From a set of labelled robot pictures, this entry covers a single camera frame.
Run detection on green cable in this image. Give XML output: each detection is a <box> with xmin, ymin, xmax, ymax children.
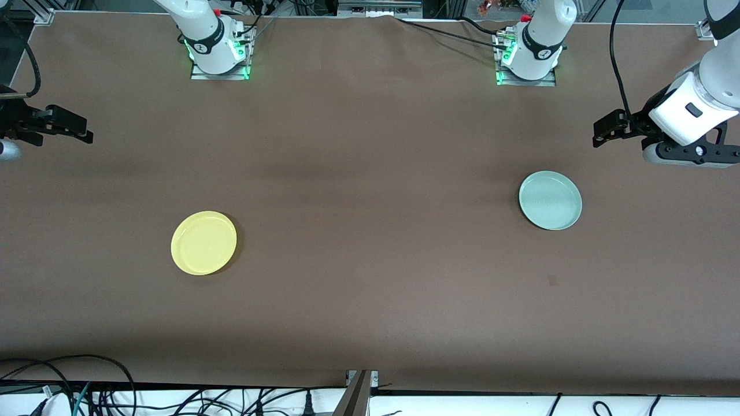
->
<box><xmin>72</xmin><ymin>381</ymin><xmax>92</xmax><ymax>416</ymax></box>

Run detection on pale green plate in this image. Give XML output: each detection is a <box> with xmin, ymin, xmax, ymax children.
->
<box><xmin>519</xmin><ymin>170</ymin><xmax>583</xmax><ymax>231</ymax></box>

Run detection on aluminium frame rail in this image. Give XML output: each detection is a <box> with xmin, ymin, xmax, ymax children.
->
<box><xmin>337</xmin><ymin>0</ymin><xmax>423</xmax><ymax>18</ymax></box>

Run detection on long black table cable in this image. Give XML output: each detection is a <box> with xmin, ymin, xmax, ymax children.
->
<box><xmin>396</xmin><ymin>16</ymin><xmax>512</xmax><ymax>50</ymax></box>

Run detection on short curved black table cable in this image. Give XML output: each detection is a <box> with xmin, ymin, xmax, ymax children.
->
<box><xmin>460</xmin><ymin>16</ymin><xmax>506</xmax><ymax>36</ymax></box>

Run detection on aluminium profile beam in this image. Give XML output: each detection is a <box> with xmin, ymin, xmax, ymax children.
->
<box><xmin>332</xmin><ymin>370</ymin><xmax>373</xmax><ymax>416</ymax></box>

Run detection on large looped black cable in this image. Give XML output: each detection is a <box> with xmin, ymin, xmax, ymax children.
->
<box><xmin>0</xmin><ymin>354</ymin><xmax>137</xmax><ymax>416</ymax></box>

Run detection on yellow plate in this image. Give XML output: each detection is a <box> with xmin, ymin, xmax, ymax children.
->
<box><xmin>171</xmin><ymin>211</ymin><xmax>238</xmax><ymax>276</ymax></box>

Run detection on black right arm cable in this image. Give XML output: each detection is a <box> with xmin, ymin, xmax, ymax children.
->
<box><xmin>0</xmin><ymin>12</ymin><xmax>42</xmax><ymax>99</ymax></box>

